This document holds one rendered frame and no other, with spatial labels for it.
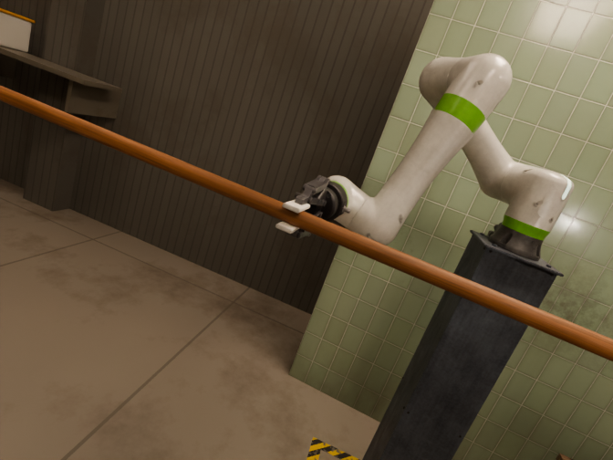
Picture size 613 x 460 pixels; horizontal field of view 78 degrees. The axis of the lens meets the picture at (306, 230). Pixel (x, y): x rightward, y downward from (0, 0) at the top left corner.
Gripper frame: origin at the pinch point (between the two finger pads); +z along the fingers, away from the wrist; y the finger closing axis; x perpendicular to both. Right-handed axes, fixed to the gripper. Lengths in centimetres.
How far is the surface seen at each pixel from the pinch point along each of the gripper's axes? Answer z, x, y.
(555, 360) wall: -123, -107, 48
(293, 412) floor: -97, -7, 120
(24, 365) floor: -44, 104, 119
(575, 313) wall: -123, -104, 24
